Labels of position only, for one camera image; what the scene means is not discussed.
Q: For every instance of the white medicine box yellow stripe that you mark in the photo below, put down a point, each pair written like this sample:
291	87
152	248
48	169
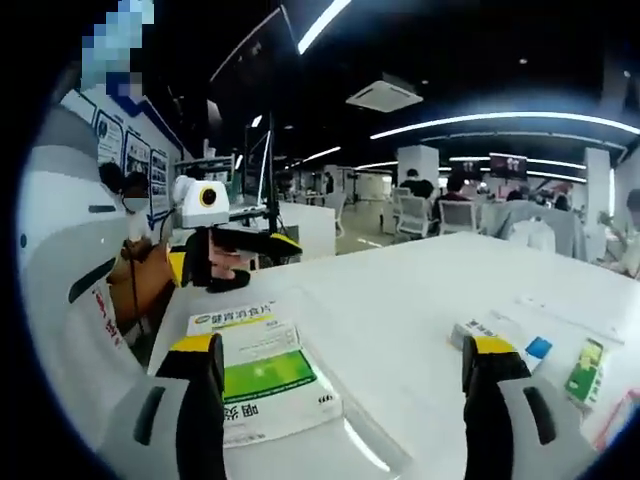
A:
240	317

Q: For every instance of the small blue white medicine box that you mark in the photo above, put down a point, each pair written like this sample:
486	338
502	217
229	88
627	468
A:
539	350

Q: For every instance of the white counter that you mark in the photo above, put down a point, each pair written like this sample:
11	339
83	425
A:
305	230

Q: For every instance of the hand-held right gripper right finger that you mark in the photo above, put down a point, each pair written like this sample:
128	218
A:
492	400

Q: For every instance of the green and white medicine box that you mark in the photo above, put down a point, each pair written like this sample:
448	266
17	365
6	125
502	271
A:
270	380

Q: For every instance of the metal shelf rack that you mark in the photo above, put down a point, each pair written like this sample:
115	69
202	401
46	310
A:
222	165

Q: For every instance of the white pillar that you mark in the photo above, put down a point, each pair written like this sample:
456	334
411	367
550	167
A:
419	160

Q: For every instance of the person's left hand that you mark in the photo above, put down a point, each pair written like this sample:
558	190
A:
225	260

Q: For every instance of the dark green medicine box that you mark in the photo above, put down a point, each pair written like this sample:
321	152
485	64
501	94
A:
585	370

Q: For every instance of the ceiling air conditioner vent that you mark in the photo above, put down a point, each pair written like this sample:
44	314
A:
385	95

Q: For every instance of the grey jacket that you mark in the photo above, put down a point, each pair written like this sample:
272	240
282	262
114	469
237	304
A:
570	225

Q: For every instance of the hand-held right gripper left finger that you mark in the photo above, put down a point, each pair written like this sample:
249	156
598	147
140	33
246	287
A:
200	400

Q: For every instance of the red wall screen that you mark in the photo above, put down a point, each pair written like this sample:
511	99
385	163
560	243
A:
507	167

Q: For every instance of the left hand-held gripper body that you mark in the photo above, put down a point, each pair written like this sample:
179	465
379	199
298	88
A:
200	205

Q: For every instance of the white backpack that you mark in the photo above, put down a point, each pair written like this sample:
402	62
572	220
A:
532	235

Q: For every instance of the black hanging screen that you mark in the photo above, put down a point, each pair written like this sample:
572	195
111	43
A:
250	60

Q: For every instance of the thin ceiling light bar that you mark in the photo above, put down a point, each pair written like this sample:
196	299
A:
500	120

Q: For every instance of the bright ceiling light bar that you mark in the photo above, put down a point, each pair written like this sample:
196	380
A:
322	25

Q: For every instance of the desktop monitor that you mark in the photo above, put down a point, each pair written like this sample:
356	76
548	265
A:
257	165

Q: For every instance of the white office chair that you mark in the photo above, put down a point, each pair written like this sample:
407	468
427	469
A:
415	215
460	217

